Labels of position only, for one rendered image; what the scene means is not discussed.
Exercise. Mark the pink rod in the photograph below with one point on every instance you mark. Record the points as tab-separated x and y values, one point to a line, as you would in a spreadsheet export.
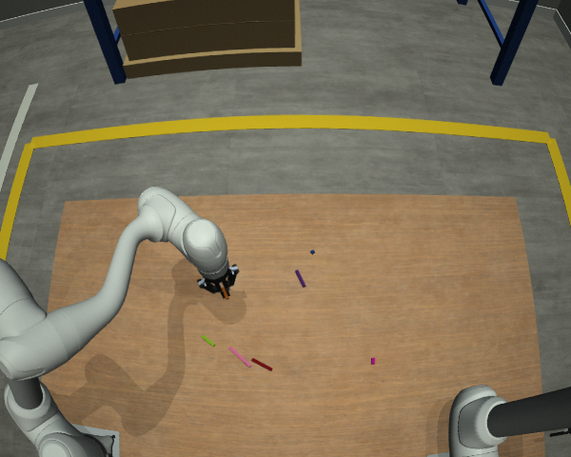
238	355

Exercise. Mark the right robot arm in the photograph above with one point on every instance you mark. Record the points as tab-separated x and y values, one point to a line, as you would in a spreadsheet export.
478	418

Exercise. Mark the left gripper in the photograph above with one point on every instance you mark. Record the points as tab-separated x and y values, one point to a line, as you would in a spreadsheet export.
229	282

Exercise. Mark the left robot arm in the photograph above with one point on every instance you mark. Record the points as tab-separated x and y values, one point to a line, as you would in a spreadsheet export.
34	343

